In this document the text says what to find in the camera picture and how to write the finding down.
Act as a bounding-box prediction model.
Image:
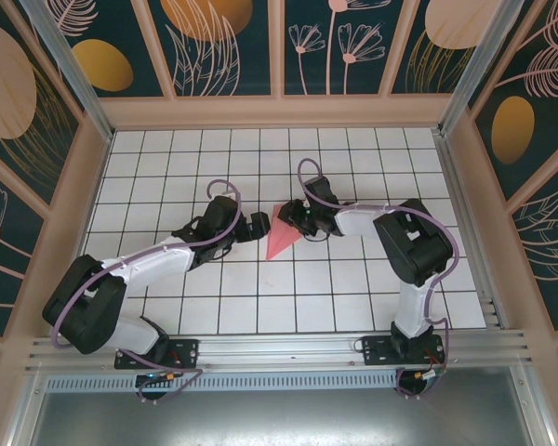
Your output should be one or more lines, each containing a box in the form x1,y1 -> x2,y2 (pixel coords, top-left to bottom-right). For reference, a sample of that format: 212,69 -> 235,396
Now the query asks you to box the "dark floral wall panel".
0,0 -> 83,205
390,0 -> 498,97
148,0 -> 273,98
50,0 -> 165,98
0,138 -> 47,340
283,0 -> 388,98
506,157 -> 558,331
469,0 -> 558,201

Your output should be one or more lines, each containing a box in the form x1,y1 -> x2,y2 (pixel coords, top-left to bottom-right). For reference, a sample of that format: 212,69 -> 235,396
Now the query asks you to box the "grey slotted cable duct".
44,369 -> 517,392

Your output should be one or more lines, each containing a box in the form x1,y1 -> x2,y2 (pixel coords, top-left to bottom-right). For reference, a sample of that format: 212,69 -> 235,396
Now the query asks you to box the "aluminium mounting rail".
25,328 -> 534,374

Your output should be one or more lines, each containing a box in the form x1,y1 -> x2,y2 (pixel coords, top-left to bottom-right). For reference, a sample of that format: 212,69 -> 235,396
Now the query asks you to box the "small controller board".
137,370 -> 180,386
413,369 -> 447,387

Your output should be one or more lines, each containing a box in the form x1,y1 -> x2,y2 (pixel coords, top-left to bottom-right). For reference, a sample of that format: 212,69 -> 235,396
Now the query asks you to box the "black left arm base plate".
114,336 -> 200,371

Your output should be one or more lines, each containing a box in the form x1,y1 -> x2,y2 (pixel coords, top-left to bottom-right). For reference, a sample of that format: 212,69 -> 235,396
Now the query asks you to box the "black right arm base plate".
361,334 -> 447,368

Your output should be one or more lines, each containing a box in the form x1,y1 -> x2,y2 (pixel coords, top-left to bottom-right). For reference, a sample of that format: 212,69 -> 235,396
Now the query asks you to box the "aluminium frame post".
439,0 -> 526,136
20,0 -> 116,141

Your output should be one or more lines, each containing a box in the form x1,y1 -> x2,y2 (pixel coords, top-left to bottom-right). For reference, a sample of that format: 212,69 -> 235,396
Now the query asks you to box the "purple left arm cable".
49,179 -> 242,404

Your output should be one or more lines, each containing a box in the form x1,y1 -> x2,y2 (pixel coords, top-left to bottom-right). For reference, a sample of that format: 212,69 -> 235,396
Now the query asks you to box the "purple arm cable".
49,179 -> 242,404
297,157 -> 461,400

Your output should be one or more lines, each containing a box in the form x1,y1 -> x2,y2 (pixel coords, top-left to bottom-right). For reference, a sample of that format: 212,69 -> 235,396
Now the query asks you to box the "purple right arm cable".
297,157 -> 461,400

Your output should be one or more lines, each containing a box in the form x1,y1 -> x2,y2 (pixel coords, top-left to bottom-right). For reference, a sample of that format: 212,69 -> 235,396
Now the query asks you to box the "aluminium side rail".
434,132 -> 511,331

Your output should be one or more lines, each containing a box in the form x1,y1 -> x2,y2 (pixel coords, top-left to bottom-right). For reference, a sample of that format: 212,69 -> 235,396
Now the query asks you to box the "pink paper sheet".
264,203 -> 303,261

